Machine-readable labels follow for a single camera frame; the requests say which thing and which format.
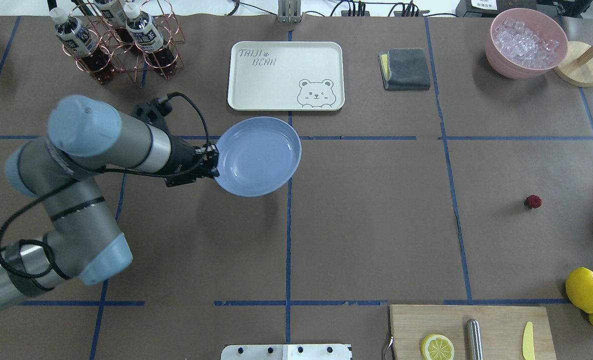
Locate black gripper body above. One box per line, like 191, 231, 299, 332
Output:
165, 141, 220, 188

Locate light blue plate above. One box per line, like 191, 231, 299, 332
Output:
215, 116, 303, 198

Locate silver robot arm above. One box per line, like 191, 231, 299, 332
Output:
0, 92, 219, 312

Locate red strawberry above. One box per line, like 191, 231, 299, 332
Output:
523, 194, 543, 209

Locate cream bear tray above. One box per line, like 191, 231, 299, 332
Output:
227, 41, 346, 112

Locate right tea bottle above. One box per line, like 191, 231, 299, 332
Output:
123, 2, 177, 78

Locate tea bottle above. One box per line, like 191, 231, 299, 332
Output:
123, 2, 177, 78
93, 0, 139, 53
49, 7, 114, 84

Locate left tea bottle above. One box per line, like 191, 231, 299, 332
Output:
49, 7, 114, 84

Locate rear tea bottle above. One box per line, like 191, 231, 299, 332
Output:
93, 0, 139, 53

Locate grey folded cloth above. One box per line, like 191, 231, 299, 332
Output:
378, 48, 431, 91

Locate lemon half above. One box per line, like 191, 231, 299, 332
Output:
419, 333, 455, 360

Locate ice cubes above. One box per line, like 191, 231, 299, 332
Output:
491, 18, 560, 69

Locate pink bowl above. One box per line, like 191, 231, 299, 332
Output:
485, 7, 568, 79

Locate wooden cutting board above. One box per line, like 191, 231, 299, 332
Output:
389, 304, 557, 360

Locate yellow plastic knife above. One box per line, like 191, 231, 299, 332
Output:
522, 321, 535, 360

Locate wooden stand with round base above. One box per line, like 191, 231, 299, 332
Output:
554, 41, 593, 88

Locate copper wire bottle rack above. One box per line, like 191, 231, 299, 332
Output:
61, 0, 186, 84

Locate metal bracket at table edge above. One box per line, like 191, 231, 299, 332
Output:
277, 0, 303, 24

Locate metal base plate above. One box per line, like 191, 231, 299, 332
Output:
220, 343, 353, 360

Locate silver knife handle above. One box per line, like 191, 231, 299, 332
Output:
466, 318, 484, 360

